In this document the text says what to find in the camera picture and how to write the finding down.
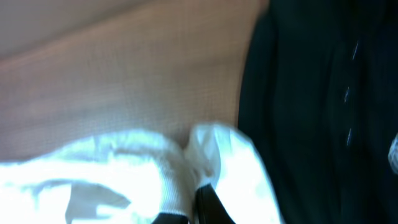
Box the black polo shirt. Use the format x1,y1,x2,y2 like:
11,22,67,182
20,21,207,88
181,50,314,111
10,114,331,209
238,0,397,223

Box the white t-shirt black print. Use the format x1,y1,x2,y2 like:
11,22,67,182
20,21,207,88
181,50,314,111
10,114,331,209
1,123,284,223

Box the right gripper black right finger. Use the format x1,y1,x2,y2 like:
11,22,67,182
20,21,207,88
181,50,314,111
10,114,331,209
195,184,235,224

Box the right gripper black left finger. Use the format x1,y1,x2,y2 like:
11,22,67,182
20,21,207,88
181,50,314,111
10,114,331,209
151,213,189,224

